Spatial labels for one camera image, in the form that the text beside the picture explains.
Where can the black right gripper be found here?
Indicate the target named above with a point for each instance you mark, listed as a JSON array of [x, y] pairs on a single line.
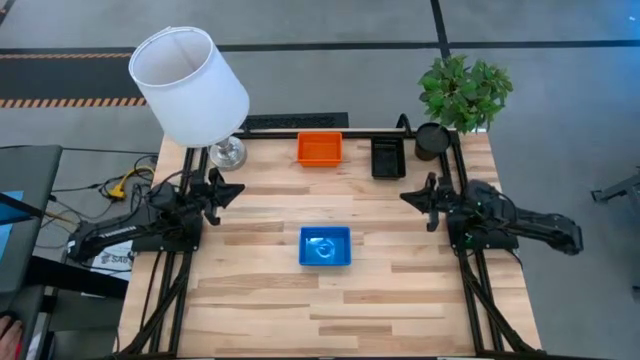
[[439, 202]]

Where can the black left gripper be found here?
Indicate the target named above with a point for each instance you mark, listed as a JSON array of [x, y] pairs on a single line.
[[205, 200]]

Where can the orange plastic basket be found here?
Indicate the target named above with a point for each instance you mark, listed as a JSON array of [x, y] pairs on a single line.
[[320, 149]]

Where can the blue plastic basket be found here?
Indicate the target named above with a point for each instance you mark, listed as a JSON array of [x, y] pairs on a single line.
[[325, 246]]

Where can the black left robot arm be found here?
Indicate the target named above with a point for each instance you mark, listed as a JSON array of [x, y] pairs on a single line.
[[115, 234]]

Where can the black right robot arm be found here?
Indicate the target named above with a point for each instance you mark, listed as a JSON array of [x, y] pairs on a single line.
[[530, 225]]

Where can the black plastic basket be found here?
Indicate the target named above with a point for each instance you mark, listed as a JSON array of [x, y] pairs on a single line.
[[388, 159]]

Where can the black textured rectangular mat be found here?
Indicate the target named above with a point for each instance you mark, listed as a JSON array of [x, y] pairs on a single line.
[[295, 121]]

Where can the white shade silver table lamp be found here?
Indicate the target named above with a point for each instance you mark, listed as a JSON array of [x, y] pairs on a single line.
[[190, 85]]

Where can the green plant in black pot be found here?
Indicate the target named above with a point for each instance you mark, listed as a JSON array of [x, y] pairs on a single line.
[[465, 92]]

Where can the white printed paper sheet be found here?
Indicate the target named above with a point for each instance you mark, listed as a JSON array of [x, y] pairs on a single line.
[[112, 257]]

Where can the grey desk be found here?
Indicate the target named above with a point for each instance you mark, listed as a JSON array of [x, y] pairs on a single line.
[[35, 225]]

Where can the black stand leg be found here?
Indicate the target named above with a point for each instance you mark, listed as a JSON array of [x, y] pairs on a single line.
[[620, 187]]

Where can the blue sheet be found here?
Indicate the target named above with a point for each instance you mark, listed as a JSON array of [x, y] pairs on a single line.
[[7, 225]]

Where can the person's hand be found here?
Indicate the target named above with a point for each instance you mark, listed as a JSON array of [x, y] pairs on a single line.
[[10, 337]]

